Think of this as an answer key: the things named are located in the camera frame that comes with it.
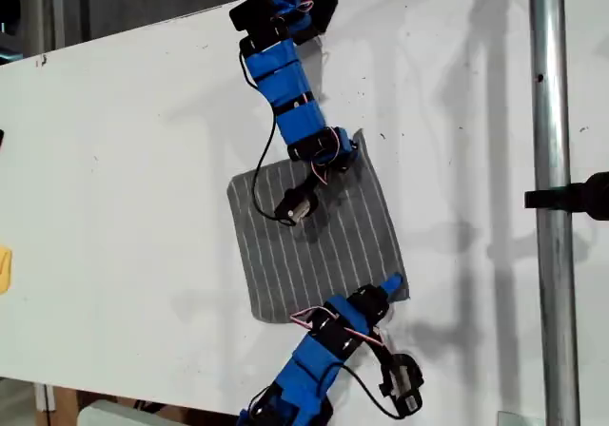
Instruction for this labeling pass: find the grey white-striped towel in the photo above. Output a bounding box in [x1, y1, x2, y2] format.
[226, 128, 413, 325]

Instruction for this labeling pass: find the pale plastic box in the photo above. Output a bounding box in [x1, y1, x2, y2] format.
[77, 398, 167, 426]

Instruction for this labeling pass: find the grey metal bar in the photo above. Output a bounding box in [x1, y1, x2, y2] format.
[49, 0, 67, 49]

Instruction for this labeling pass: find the wooden board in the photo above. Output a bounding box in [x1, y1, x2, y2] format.
[52, 386, 81, 426]

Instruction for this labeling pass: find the yellow object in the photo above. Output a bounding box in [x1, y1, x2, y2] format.
[0, 243, 13, 297]

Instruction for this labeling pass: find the black camera stalk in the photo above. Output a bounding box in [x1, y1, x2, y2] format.
[297, 166, 329, 194]
[363, 338, 396, 368]

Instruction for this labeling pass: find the black camera box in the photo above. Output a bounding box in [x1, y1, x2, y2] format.
[274, 185, 320, 226]
[379, 349, 425, 420]

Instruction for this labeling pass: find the black camera cable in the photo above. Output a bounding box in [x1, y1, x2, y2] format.
[340, 363, 405, 421]
[250, 109, 296, 227]

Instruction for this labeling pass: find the black post clamp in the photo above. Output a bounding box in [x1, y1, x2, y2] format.
[522, 171, 609, 223]

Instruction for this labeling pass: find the steel post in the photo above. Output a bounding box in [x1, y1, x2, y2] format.
[526, 0, 582, 426]

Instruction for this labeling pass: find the white frame bar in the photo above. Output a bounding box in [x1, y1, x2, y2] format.
[32, 381, 56, 413]

